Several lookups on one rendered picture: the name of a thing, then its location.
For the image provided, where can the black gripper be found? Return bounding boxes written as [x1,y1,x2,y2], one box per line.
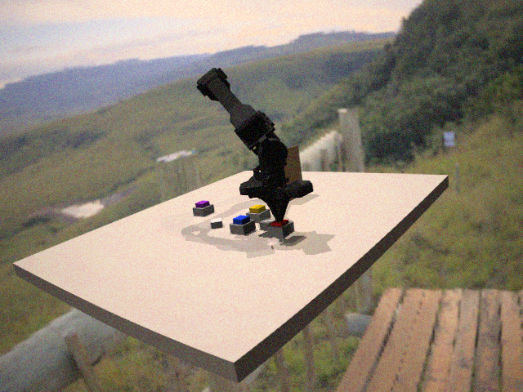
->
[239,161,314,222]

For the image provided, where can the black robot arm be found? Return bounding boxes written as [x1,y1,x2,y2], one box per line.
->
[197,68,288,198]

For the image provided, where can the purple button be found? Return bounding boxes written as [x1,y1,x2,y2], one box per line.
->
[192,200,214,217]

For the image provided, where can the red button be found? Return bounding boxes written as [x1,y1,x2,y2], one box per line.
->
[266,220,295,238]

